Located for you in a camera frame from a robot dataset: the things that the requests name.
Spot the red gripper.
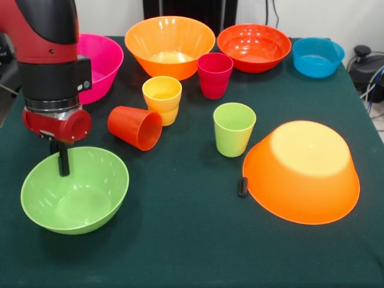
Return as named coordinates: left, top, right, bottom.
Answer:
left=22, top=108, right=92, bottom=178

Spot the green plastic bowl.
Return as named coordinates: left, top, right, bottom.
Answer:
left=20, top=146, right=130, bottom=236

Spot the red plastic cup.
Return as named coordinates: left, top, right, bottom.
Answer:
left=107, top=105, right=164, bottom=151

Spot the pink plastic bowl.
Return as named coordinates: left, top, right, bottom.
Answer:
left=76, top=32, right=125, bottom=106

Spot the orange plastic bowl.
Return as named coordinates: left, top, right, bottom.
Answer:
left=124, top=15, right=217, bottom=81
left=242, top=120, right=361, bottom=226

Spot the yellow plastic cup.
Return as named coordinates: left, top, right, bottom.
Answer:
left=142, top=76, right=183, bottom=127

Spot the dark green tablecloth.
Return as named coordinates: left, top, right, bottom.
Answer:
left=0, top=35, right=384, bottom=288

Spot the crimson plastic cup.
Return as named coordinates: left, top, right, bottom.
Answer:
left=197, top=52, right=234, bottom=100

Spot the green plastic cup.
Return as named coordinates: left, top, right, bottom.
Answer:
left=213, top=103, right=257, bottom=158

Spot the small black finger pad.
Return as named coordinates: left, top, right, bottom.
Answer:
left=238, top=176, right=248, bottom=199

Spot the red plastic bowl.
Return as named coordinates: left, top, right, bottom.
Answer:
left=217, top=23, right=292, bottom=74

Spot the blue plastic bowl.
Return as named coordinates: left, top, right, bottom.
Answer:
left=292, top=37, right=346, bottom=79

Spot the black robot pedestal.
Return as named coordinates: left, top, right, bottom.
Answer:
left=143, top=0, right=238, bottom=37

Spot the black wall cable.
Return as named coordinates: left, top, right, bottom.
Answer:
left=265, top=0, right=280, bottom=29

